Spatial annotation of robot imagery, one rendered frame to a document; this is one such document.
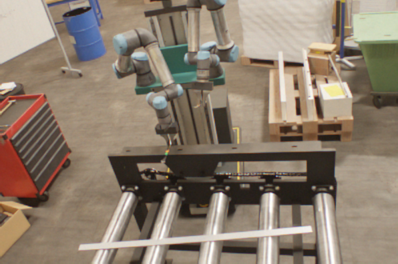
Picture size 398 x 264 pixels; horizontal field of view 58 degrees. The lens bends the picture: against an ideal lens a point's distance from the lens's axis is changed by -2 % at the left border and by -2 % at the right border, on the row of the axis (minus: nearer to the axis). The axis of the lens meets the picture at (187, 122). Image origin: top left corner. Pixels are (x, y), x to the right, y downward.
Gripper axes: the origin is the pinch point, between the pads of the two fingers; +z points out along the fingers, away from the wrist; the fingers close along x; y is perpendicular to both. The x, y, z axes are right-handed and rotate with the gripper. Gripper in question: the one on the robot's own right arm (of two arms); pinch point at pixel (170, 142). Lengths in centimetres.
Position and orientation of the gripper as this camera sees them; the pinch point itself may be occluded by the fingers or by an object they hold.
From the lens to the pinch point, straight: 225.3
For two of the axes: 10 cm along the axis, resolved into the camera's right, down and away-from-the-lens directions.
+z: 1.9, 8.2, 5.4
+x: -9.6, 0.4, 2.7
